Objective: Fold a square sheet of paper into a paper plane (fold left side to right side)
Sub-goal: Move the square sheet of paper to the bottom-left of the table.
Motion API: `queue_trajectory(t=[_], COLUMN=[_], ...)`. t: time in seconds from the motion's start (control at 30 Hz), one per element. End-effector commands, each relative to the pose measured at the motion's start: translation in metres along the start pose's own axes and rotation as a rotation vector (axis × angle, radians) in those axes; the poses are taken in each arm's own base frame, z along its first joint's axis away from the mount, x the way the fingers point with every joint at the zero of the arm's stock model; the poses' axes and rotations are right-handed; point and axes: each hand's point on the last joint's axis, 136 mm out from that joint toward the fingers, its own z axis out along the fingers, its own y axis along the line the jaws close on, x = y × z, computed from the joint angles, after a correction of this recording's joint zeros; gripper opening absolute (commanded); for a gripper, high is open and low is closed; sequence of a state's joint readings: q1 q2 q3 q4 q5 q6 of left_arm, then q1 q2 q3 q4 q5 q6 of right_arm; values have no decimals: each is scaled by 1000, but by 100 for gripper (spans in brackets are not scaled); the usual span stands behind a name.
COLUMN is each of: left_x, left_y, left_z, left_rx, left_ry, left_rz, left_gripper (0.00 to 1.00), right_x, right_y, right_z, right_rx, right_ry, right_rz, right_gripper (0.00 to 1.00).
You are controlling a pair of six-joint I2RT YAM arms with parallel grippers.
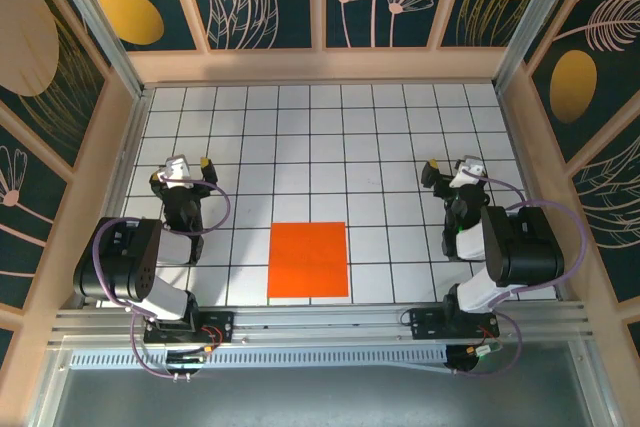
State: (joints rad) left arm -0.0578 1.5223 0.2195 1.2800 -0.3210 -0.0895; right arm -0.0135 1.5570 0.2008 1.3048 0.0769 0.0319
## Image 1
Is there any aluminium frame post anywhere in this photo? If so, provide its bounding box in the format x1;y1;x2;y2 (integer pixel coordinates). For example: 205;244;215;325
42;0;150;101
492;0;586;93

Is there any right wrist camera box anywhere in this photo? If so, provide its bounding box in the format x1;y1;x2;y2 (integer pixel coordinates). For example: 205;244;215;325
451;155;487;189

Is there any orange paper sheet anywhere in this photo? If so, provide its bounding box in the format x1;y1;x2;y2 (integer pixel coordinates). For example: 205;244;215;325
266;221;350;300

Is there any black electronics module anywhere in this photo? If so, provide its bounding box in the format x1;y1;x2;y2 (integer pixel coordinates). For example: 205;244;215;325
166;350;207;381
443;344;505;377

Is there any aluminium mounting rail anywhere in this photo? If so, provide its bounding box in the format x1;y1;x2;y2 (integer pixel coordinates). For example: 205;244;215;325
47;300;596;348

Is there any grey metal shelf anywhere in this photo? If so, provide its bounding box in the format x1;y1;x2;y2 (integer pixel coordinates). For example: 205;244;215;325
29;364;619;427

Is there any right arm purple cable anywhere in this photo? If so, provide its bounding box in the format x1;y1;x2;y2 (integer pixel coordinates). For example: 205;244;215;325
452;169;587;378

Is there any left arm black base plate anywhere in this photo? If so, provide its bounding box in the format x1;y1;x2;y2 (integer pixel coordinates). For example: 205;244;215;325
143;310;236;346

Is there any slotted grey cable duct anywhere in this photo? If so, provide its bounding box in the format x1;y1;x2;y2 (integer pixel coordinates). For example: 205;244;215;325
69;346;451;371

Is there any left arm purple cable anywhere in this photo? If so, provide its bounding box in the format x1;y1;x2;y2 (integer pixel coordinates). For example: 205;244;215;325
94;174;232;381

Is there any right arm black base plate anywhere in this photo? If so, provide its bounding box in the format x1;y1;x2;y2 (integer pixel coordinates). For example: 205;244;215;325
408;305;501;343

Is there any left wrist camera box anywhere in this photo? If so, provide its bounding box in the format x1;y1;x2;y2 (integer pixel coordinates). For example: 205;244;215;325
163;155;191;182

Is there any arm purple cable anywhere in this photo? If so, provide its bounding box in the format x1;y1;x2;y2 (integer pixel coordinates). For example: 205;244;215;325
94;174;232;381
452;169;587;378

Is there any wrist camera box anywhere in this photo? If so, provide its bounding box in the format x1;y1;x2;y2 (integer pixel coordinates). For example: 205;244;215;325
451;155;487;189
163;155;191;182

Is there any aluminium side rail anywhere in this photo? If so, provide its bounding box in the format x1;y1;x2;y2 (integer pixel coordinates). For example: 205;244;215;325
77;89;154;309

